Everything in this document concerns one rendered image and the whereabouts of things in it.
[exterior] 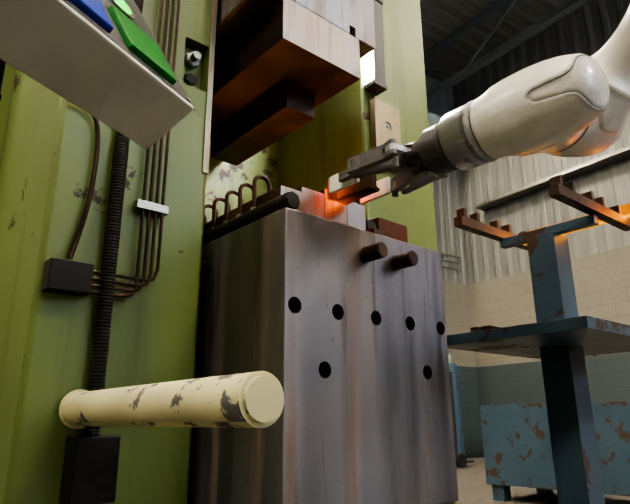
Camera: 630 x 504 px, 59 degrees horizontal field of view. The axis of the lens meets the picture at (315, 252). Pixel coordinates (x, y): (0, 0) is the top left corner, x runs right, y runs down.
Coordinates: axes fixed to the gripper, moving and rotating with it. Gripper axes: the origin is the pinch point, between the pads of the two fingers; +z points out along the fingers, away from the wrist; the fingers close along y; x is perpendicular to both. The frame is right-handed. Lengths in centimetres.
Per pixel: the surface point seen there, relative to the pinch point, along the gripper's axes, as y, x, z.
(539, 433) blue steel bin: 349, -49, 163
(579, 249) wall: 788, 214, 301
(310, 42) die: -6.0, 29.8, 5.3
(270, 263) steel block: -16.1, -16.1, 3.1
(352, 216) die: 4.0, -3.0, 5.4
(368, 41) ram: 10.1, 37.9, 5.2
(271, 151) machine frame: 20, 34, 53
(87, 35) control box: -51, -4, -16
